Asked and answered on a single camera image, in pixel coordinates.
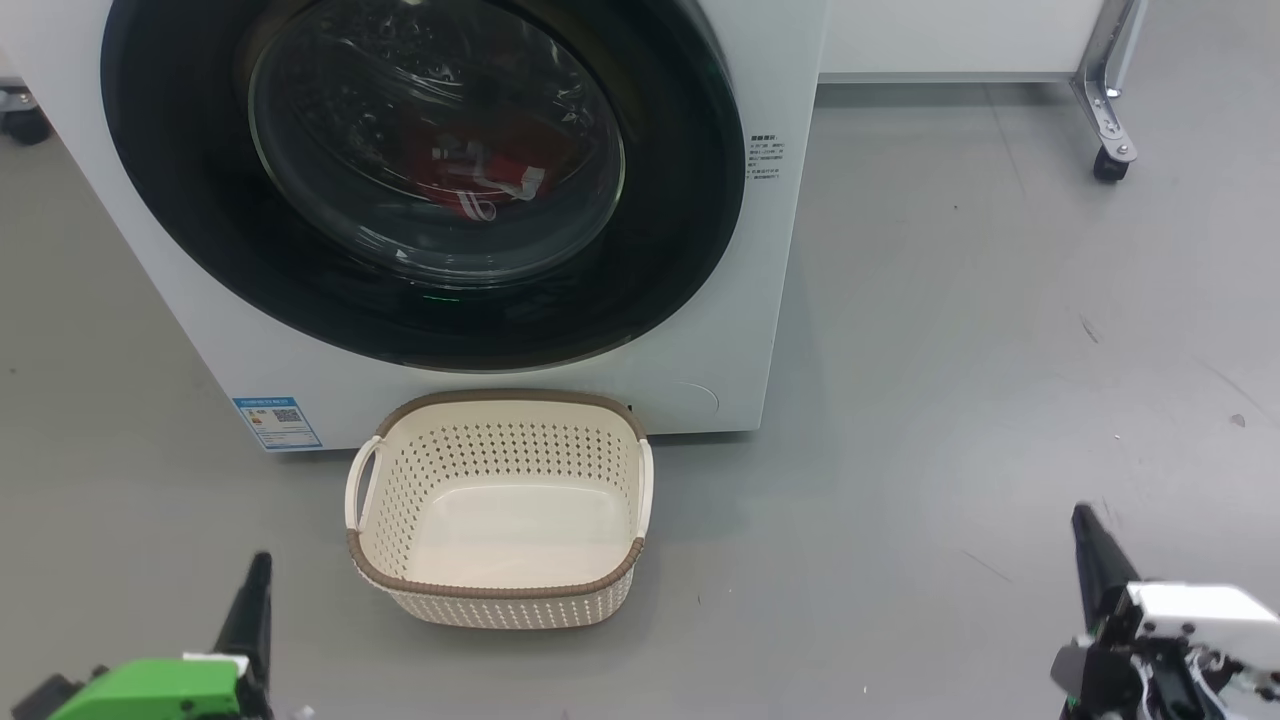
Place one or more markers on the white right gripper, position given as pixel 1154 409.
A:
pixel 1210 615

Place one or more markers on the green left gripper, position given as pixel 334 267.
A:
pixel 160 690

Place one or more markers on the black round glass washer door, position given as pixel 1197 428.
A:
pixel 200 200

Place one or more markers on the red garment with white stripes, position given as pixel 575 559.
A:
pixel 500 150

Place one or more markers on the cream perforated laundry basket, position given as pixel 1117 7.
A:
pixel 500 600

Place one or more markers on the white front-load washing machine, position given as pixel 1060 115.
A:
pixel 700 330

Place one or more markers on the blue energy label sticker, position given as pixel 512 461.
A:
pixel 277 425

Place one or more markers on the black caster wheel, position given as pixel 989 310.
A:
pixel 1112 165
pixel 25 120

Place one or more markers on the silver metal cart leg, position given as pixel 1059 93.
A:
pixel 1100 90

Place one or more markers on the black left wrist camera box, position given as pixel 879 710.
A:
pixel 50 700

